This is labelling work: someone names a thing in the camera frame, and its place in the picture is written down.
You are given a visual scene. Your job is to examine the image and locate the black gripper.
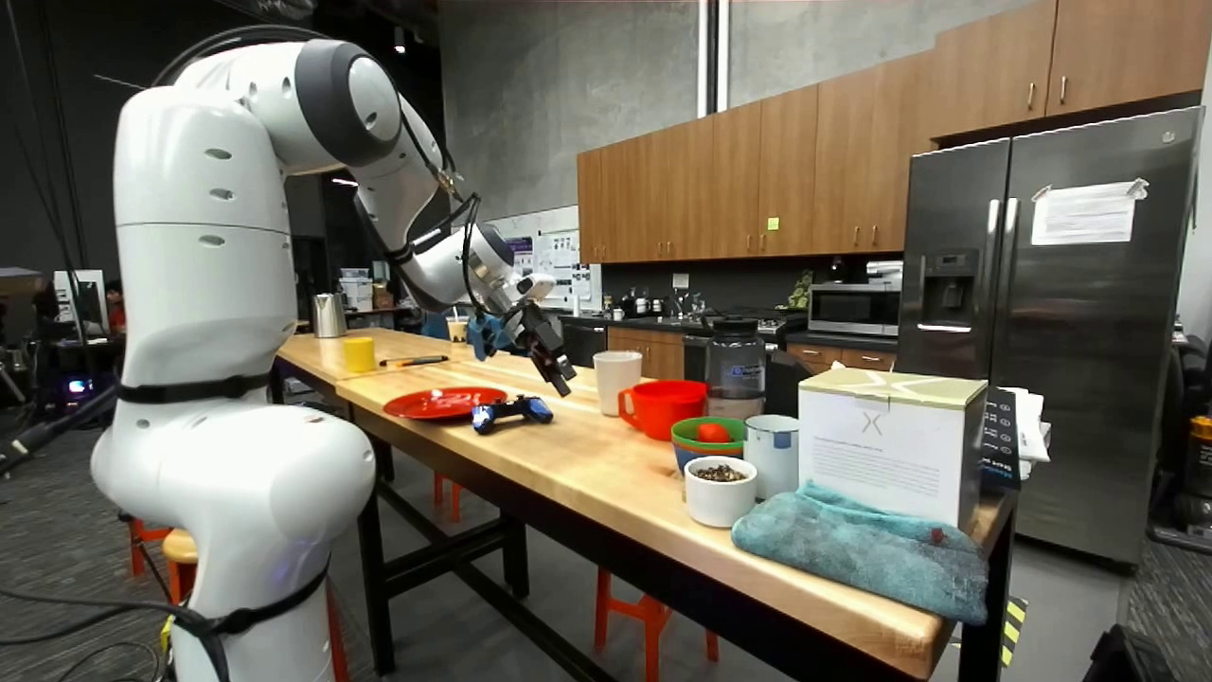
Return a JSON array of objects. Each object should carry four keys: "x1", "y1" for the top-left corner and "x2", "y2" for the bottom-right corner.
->
[{"x1": 505, "y1": 302, "x2": 575, "y2": 398}]

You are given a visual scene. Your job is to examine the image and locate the blue game controller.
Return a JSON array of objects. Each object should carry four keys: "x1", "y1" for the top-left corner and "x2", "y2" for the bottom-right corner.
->
[{"x1": 468, "y1": 394, "x2": 552, "y2": 436}]

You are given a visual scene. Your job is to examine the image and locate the red cup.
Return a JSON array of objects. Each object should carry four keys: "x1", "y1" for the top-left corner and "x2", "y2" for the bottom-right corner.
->
[{"x1": 618, "y1": 378, "x2": 709, "y2": 441}]

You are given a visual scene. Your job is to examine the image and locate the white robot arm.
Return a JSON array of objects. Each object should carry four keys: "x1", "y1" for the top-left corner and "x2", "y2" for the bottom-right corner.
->
[{"x1": 92, "y1": 39, "x2": 571, "y2": 682}]

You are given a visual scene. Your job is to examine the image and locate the white paper cup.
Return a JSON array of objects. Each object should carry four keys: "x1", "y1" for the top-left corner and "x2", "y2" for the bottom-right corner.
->
[{"x1": 595, "y1": 349, "x2": 641, "y2": 414}]

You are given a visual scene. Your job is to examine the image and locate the yellow cup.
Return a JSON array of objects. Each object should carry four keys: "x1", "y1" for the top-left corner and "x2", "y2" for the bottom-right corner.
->
[{"x1": 338, "y1": 336, "x2": 373, "y2": 375}]

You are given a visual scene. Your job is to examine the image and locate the red plate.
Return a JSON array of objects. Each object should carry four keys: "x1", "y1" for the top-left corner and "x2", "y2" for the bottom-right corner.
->
[{"x1": 381, "y1": 385, "x2": 499, "y2": 422}]

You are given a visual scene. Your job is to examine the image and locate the green blue bowl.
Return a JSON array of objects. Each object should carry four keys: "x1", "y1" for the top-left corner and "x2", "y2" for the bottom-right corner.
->
[{"x1": 670, "y1": 418, "x2": 746, "y2": 470}]

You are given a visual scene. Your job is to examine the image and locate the black blender jar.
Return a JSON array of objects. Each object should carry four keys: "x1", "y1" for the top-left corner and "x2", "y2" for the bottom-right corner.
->
[{"x1": 704, "y1": 319, "x2": 766, "y2": 418}]

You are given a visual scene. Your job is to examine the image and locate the small white bowl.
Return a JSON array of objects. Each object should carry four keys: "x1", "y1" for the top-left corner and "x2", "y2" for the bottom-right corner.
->
[{"x1": 680, "y1": 453, "x2": 757, "y2": 525}]

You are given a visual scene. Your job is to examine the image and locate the white mug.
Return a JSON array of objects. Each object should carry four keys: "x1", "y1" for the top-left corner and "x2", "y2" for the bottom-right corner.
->
[{"x1": 743, "y1": 414, "x2": 800, "y2": 495}]

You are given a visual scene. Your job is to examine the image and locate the orange stool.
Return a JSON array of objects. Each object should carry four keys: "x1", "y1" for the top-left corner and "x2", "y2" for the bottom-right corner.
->
[{"x1": 590, "y1": 570, "x2": 670, "y2": 682}]

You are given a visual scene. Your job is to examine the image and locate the silver microwave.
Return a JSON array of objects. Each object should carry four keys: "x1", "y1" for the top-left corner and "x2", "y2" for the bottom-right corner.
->
[{"x1": 805, "y1": 284, "x2": 901, "y2": 336}]

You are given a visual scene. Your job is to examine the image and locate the white storage box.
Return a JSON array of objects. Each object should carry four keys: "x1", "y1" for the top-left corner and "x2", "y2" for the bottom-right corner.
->
[{"x1": 800, "y1": 369, "x2": 987, "y2": 525}]

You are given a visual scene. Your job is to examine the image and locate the teal towel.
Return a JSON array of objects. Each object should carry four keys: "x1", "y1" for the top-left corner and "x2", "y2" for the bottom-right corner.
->
[{"x1": 730, "y1": 485, "x2": 987, "y2": 624}]

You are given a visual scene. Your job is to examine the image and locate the stainless steel refrigerator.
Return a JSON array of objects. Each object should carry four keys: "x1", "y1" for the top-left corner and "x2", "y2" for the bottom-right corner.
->
[{"x1": 896, "y1": 105, "x2": 1199, "y2": 570}]

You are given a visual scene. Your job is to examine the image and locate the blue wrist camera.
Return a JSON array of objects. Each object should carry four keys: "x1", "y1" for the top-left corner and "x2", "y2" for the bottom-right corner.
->
[{"x1": 465, "y1": 314, "x2": 511, "y2": 359}]

